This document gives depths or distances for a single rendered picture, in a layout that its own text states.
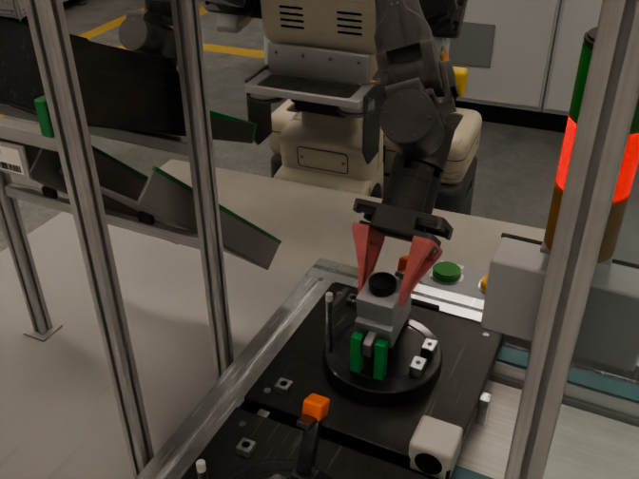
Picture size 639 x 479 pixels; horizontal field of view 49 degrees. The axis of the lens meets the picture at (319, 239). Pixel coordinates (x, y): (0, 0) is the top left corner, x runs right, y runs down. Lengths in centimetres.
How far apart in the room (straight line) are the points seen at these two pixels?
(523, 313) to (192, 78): 38
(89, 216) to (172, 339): 48
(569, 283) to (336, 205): 89
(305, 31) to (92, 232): 94
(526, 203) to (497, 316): 263
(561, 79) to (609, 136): 335
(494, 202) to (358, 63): 184
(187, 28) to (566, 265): 41
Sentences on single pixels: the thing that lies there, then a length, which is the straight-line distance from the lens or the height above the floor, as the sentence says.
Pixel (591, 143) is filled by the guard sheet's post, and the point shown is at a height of 136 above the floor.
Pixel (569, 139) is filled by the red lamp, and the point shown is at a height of 135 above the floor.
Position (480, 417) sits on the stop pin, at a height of 94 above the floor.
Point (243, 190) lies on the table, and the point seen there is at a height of 86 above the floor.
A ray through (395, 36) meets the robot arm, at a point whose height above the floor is 131.
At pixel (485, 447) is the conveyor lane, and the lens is 85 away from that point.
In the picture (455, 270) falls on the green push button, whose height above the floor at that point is 97.
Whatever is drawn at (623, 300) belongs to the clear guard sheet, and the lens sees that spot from 54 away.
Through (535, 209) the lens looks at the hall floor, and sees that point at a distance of 317.
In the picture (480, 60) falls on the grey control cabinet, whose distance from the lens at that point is 383.
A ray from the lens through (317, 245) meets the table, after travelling 125.
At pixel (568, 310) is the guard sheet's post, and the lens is 53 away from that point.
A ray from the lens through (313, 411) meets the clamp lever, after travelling 66.
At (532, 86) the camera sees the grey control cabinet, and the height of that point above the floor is 24.
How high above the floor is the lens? 155
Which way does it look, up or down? 33 degrees down
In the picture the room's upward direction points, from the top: 1 degrees counter-clockwise
